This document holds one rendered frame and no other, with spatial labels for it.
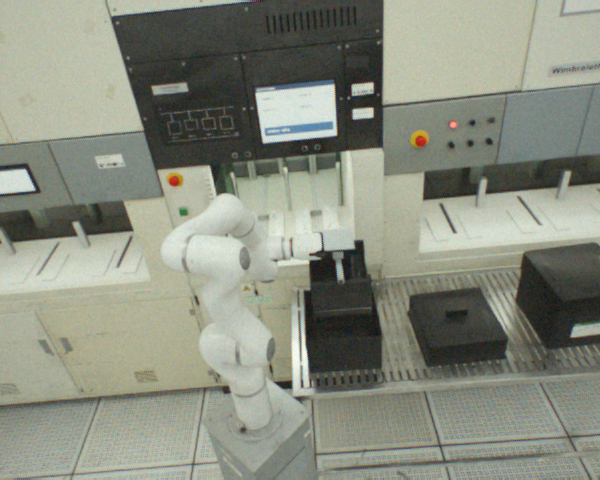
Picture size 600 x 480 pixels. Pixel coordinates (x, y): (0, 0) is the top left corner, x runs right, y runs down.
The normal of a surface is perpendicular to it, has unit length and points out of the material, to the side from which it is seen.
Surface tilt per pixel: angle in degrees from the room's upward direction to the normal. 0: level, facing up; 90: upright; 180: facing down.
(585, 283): 0
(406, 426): 0
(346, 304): 90
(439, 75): 90
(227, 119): 90
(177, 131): 90
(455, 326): 0
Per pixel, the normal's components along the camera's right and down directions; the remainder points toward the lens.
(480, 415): -0.10, -0.81
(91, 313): 0.02, 0.58
